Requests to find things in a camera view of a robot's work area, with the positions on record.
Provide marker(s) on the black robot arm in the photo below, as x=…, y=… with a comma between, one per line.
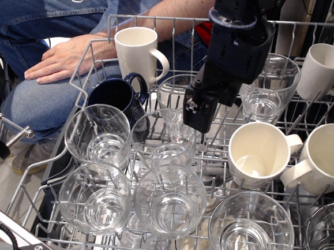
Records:
x=240, y=8

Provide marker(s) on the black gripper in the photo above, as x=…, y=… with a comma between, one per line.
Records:
x=236, y=55

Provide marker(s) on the tall white mug back left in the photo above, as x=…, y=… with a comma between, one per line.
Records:
x=137, y=52

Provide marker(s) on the dark blue mug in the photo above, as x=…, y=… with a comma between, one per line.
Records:
x=128, y=95

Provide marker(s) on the white mug back right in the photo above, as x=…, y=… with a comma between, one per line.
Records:
x=317, y=73

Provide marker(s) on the white mug far right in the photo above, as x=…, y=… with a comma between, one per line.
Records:
x=315, y=170

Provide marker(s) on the grey wire dishwasher rack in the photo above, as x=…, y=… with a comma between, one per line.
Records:
x=39, y=204

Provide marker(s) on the person's bare forearm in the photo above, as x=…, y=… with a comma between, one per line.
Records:
x=168, y=17

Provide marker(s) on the person's bare hand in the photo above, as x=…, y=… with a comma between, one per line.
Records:
x=62, y=60

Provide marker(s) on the clear glass cup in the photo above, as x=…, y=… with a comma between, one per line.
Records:
x=250, y=221
x=170, y=97
x=270, y=93
x=99, y=133
x=96, y=199
x=160, y=138
x=170, y=200

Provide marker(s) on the grey shoe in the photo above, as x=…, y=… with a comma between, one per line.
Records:
x=30, y=155

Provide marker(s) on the white mug centre right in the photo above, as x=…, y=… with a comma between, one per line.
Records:
x=259, y=152

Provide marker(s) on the person's blue jeans legs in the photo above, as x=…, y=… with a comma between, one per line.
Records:
x=29, y=28

